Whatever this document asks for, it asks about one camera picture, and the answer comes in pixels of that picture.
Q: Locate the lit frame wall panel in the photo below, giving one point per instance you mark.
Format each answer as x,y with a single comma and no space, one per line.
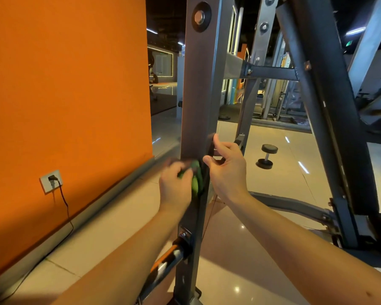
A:
160,62

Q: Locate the person's left hand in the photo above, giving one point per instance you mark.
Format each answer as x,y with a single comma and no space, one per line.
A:
176,187

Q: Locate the person's right hand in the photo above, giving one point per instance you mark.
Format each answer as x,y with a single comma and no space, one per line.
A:
230,174

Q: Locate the white wall outlet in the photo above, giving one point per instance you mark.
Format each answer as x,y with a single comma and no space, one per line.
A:
51,181

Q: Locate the chrome weight storage peg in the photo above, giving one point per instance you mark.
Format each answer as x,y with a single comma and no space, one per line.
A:
162,267

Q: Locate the fluorescent tube light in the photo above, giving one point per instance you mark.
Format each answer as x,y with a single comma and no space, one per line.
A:
355,31

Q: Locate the green cleaning cloth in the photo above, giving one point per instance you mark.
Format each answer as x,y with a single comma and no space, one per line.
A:
195,178

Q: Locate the person's right forearm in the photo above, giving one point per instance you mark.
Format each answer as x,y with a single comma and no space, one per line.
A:
305,251

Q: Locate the grey steel gym machine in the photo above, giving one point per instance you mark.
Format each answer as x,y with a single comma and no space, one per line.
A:
203,79

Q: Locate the black dumbbell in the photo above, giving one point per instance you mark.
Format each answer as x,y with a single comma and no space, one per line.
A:
266,155

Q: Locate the person's left forearm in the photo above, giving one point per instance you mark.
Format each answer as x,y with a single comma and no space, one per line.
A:
120,263

